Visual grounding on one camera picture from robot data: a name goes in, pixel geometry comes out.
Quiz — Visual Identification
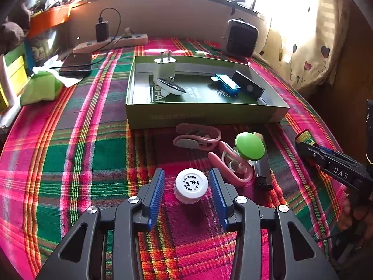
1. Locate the silver black lighter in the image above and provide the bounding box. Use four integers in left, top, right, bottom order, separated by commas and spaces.
253, 154, 273, 191

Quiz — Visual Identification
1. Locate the green top round container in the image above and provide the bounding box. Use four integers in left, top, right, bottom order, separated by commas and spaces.
235, 132, 265, 161

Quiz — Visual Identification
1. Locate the pink ear hook clip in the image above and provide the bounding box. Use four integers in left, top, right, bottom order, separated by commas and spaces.
173, 123, 222, 151
207, 141, 255, 187

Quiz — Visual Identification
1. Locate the black rectangular remote device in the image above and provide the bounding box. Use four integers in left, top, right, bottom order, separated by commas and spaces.
232, 71, 264, 101

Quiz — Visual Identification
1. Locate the blue translucent usb tester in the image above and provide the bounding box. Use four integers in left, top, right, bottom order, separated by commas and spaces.
211, 74, 241, 96

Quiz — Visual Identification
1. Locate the black oval key fob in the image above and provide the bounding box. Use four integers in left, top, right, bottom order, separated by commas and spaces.
156, 77, 187, 97

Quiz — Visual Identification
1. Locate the white usb wall charger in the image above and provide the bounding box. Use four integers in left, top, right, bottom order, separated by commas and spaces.
153, 51, 177, 82

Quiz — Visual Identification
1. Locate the red cap medicine bottle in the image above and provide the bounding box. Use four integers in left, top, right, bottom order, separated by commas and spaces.
295, 129, 317, 149

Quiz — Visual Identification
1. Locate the right hand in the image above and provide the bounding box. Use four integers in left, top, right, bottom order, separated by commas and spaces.
338, 187, 372, 239

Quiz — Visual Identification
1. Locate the plaid pink green tablecloth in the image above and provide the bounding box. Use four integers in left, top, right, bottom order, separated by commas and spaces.
1, 38, 345, 279

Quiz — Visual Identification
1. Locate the heart pattern curtain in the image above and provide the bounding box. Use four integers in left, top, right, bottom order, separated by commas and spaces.
255, 0, 350, 95

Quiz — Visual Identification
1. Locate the grey portable fan heater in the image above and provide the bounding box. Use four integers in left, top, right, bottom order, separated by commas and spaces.
221, 18, 259, 58

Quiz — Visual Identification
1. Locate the green cardboard box tray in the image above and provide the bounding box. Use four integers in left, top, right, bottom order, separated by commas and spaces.
125, 56, 290, 130

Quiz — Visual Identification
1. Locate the green tissue pack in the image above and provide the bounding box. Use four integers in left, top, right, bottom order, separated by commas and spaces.
20, 71, 64, 106

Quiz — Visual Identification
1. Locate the white paper sheet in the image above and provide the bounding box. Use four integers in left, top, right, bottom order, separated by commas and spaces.
32, 54, 83, 87

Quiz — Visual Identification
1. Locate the black smartphone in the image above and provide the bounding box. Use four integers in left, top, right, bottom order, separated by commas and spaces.
59, 52, 92, 78

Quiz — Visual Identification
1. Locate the yellow green boxes stack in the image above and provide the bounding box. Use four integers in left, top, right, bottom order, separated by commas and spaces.
1, 40, 35, 114

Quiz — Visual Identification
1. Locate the white power strip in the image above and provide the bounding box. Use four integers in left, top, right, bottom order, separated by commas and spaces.
73, 34, 148, 53

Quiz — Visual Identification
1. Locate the black power adapter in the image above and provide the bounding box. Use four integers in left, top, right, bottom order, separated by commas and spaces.
95, 18, 109, 42

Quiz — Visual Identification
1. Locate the brown checked cloth bag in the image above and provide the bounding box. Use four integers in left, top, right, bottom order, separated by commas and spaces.
0, 21, 25, 54

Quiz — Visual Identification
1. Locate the orange storage bin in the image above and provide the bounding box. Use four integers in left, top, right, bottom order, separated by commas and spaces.
27, 5, 71, 38

